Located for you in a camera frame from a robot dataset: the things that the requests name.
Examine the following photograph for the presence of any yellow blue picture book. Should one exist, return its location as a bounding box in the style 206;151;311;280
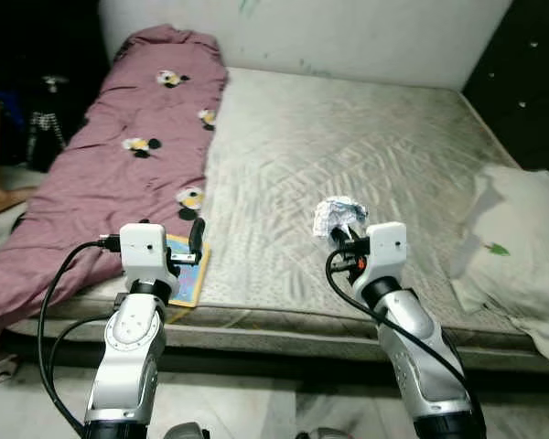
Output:
160;233;211;309

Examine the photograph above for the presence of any white pillow green tree print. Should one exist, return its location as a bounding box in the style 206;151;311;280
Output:
448;165;549;371

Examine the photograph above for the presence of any cream quilted mattress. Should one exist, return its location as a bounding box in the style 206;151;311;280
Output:
5;66;549;371

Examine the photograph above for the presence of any black white tripod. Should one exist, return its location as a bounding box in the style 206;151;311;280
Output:
27;75;70;170

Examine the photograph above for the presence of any person bare leg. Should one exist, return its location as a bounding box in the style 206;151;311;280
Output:
0;91;38;248

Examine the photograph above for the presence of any grey robot right knee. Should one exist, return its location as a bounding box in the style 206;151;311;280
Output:
297;426;349;439

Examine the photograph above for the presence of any pale sandal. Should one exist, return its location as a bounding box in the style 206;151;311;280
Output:
0;359;19;385

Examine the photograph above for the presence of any black tufted headboard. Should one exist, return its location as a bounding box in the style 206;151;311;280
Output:
462;0;549;179

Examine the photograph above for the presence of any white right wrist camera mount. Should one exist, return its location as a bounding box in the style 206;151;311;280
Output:
352;222;408;294

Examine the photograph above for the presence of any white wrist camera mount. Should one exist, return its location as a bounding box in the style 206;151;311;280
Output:
352;222;408;294
119;222;179;294

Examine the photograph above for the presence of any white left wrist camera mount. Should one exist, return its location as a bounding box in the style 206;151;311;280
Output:
119;222;179;294

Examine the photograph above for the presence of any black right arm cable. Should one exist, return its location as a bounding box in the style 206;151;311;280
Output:
326;249;481;431

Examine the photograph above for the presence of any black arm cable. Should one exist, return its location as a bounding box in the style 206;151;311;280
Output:
326;249;481;431
37;238;122;435

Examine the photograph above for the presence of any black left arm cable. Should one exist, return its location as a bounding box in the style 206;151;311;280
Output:
37;238;122;435

